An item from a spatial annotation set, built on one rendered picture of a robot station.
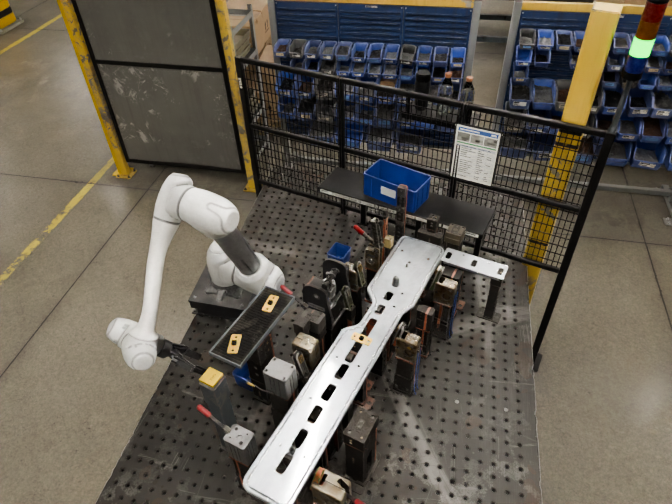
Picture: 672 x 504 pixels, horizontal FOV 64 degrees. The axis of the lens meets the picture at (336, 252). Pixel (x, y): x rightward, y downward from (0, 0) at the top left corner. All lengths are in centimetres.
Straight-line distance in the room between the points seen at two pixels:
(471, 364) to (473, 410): 24
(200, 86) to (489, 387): 306
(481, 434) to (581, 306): 178
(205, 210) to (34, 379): 214
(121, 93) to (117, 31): 51
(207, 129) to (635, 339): 342
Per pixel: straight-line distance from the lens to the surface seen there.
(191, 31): 424
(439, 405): 240
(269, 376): 199
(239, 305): 266
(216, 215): 195
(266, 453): 195
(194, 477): 231
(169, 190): 207
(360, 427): 194
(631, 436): 343
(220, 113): 446
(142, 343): 206
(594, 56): 244
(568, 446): 327
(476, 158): 270
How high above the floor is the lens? 272
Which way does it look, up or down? 42 degrees down
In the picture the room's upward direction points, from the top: 2 degrees counter-clockwise
